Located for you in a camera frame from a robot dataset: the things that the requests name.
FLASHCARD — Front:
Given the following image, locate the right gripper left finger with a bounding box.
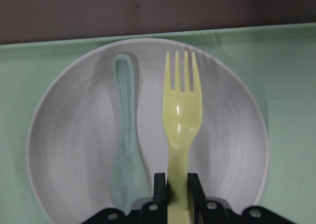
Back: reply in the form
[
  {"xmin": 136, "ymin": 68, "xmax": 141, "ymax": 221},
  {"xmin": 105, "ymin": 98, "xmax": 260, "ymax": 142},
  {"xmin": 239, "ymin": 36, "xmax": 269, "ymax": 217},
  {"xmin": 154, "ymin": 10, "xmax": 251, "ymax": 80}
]
[{"xmin": 153, "ymin": 173, "xmax": 169, "ymax": 204}]

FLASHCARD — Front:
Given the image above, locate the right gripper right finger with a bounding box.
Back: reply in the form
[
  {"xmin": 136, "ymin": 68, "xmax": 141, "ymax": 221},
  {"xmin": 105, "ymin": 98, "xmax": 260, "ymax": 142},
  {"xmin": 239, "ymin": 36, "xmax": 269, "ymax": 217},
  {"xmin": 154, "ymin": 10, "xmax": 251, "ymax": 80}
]
[{"xmin": 188, "ymin": 173, "xmax": 205, "ymax": 204}]

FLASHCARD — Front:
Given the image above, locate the yellow plastic fork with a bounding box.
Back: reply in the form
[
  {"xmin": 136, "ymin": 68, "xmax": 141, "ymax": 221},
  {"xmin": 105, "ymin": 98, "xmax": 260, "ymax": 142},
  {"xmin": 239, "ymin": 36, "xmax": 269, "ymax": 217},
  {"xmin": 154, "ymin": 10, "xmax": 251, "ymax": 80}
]
[{"xmin": 162, "ymin": 51, "xmax": 203, "ymax": 224}]

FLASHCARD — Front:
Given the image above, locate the white round plate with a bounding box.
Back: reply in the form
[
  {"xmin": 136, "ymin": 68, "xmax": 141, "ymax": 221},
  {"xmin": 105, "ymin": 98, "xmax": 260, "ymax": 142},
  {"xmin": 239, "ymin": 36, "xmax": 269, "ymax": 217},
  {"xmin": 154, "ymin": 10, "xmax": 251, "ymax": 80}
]
[{"xmin": 27, "ymin": 39, "xmax": 269, "ymax": 224}]

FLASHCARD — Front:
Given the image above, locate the teal plastic spoon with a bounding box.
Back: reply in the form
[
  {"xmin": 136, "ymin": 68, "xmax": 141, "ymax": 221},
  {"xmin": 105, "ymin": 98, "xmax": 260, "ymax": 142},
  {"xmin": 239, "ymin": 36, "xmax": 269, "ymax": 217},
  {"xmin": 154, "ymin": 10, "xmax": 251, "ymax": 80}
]
[{"xmin": 110, "ymin": 53, "xmax": 149, "ymax": 213}]

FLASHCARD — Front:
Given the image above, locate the light green plastic tray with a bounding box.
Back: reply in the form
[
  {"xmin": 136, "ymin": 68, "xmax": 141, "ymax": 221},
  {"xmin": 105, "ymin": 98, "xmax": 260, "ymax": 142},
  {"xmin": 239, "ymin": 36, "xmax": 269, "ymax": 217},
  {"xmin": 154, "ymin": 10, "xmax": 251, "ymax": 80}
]
[{"xmin": 0, "ymin": 23, "xmax": 316, "ymax": 224}]

